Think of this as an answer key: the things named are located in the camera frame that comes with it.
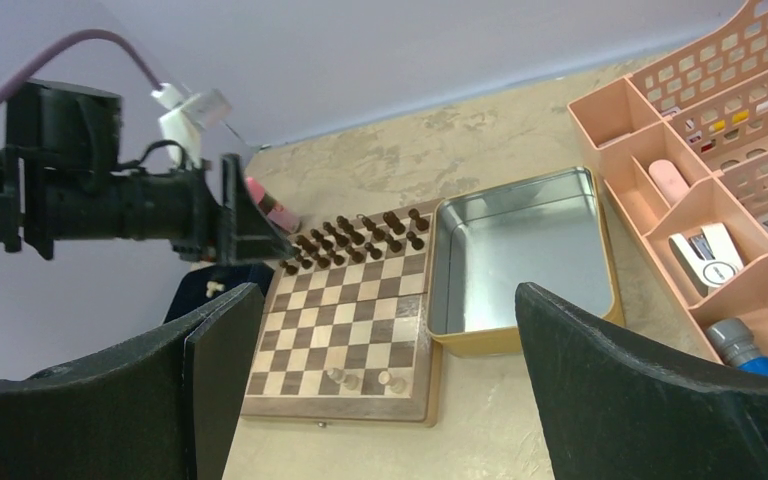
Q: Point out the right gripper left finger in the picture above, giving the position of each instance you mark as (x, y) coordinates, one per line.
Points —
(161, 405)

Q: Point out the dark blue tin lid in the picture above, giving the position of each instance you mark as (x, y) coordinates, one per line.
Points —
(203, 285)

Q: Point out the dark chess piece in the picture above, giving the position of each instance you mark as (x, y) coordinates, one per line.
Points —
(355, 237)
(419, 221)
(397, 228)
(324, 243)

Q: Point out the white chess pawn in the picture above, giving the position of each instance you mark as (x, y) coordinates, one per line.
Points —
(214, 288)

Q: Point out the wooden chess board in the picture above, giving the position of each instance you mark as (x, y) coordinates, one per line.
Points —
(358, 308)

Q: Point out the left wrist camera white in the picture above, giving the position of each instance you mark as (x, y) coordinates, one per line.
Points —
(186, 118)

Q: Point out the pink eraser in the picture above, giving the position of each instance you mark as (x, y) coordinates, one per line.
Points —
(668, 180)

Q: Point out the pink capped bottle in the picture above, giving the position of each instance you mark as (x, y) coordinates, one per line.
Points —
(272, 209)

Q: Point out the blue grey marker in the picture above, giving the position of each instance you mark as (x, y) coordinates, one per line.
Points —
(734, 342)

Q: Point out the white stapler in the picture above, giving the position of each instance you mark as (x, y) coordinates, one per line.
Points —
(709, 258)

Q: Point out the white chess piece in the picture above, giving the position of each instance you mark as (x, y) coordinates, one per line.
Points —
(394, 383)
(343, 378)

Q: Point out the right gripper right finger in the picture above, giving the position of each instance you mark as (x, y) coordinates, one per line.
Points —
(614, 404)

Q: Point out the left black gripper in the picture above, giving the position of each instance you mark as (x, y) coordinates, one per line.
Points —
(176, 206)

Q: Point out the gold metal tin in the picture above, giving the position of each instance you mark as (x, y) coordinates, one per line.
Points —
(549, 229)

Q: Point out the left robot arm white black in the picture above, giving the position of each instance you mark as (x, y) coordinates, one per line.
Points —
(62, 128)

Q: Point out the orange plastic file organizer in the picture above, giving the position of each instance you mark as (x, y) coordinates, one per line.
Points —
(704, 108)

